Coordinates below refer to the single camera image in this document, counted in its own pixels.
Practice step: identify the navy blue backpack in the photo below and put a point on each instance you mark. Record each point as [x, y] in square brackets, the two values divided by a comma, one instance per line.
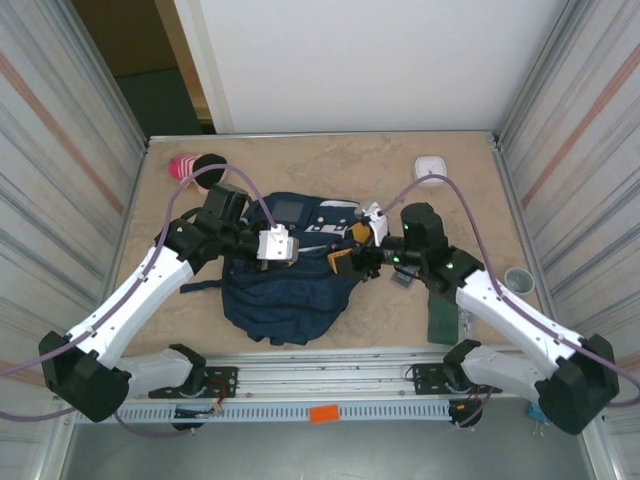
[280, 300]

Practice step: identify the plush doll with black hair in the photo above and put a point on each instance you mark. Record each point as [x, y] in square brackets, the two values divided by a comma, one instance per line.
[180, 167]

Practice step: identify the green translucent pencil case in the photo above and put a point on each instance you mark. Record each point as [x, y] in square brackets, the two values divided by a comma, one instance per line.
[442, 320]

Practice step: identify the small clear plastic packet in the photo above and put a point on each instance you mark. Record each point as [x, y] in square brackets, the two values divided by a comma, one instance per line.
[466, 327]

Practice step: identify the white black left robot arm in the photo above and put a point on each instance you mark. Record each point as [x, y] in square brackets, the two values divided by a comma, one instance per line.
[145, 300]

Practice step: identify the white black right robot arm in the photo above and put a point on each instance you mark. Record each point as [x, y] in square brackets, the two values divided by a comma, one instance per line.
[505, 325]

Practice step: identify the white square clock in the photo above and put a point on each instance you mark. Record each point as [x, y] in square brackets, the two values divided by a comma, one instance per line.
[430, 165]

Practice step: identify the small grey cup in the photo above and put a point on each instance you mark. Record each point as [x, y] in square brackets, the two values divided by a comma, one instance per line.
[519, 280]

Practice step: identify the orange tag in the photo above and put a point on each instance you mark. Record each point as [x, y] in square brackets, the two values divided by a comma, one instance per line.
[325, 415]

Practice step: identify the blue binder clip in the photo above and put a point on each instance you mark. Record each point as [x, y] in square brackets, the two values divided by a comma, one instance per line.
[534, 412]

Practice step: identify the aluminium rail frame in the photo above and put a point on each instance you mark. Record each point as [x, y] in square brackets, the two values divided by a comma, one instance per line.
[325, 372]

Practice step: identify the white door frame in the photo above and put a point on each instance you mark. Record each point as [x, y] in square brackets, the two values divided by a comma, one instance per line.
[210, 75]

